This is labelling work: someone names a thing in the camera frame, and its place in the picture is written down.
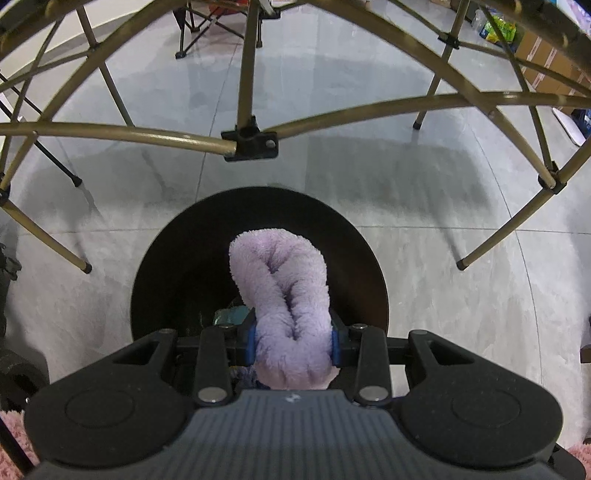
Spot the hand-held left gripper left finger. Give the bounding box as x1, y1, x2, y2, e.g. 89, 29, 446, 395
95, 318, 257, 407

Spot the black round bin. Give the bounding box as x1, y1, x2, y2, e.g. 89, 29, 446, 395
130, 186, 390, 352

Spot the black tripod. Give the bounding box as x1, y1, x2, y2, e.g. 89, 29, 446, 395
0, 74, 84, 188

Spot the purple fluffy towel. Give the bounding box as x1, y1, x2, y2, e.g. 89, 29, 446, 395
228, 227, 340, 391

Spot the green packet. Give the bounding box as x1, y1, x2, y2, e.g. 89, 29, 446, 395
480, 14, 518, 44

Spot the white flat board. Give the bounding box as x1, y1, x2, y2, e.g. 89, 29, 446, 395
551, 107, 591, 146

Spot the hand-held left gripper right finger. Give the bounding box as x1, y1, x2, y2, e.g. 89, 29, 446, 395
329, 314, 497, 408

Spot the black folding chair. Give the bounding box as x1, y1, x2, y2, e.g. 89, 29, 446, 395
174, 0, 264, 60

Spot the large cardboard box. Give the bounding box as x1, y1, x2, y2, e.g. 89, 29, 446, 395
512, 30, 591, 116

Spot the tan folding table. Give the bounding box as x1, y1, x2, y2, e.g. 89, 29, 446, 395
0, 0, 591, 273

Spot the pink fluffy rug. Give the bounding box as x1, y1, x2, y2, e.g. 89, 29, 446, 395
0, 408, 38, 468

